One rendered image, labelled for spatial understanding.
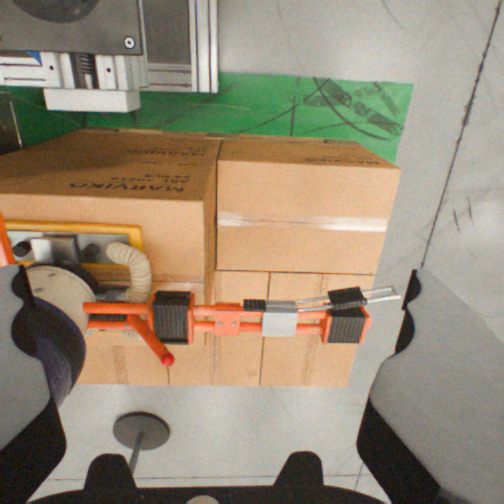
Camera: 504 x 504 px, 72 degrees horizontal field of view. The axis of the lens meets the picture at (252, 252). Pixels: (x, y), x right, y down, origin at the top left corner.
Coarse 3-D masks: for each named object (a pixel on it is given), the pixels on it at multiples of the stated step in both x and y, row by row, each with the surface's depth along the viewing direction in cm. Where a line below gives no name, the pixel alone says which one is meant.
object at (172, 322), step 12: (156, 300) 66; (168, 300) 66; (180, 300) 67; (192, 300) 68; (156, 312) 66; (168, 312) 67; (180, 312) 67; (192, 312) 67; (156, 324) 68; (168, 324) 68; (180, 324) 68; (192, 324) 67; (168, 336) 69; (180, 336) 69; (192, 336) 68
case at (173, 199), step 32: (0, 160) 93; (32, 160) 95; (64, 160) 96; (96, 160) 98; (128, 160) 101; (160, 160) 103; (192, 160) 105; (0, 192) 70; (32, 192) 71; (64, 192) 72; (96, 192) 74; (128, 192) 75; (160, 192) 76; (192, 192) 77; (128, 224) 74; (160, 224) 74; (192, 224) 74; (160, 256) 77; (192, 256) 78; (160, 288) 81; (192, 288) 82
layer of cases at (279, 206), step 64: (256, 192) 113; (320, 192) 114; (384, 192) 114; (256, 256) 124; (320, 256) 125; (256, 320) 137; (128, 384) 151; (192, 384) 152; (256, 384) 153; (320, 384) 155
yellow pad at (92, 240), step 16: (16, 224) 71; (32, 224) 71; (48, 224) 71; (64, 224) 71; (80, 224) 72; (96, 224) 72; (112, 224) 73; (16, 240) 72; (80, 240) 72; (96, 240) 72; (112, 240) 72; (128, 240) 73; (16, 256) 73; (32, 256) 73; (80, 256) 74; (96, 256) 74
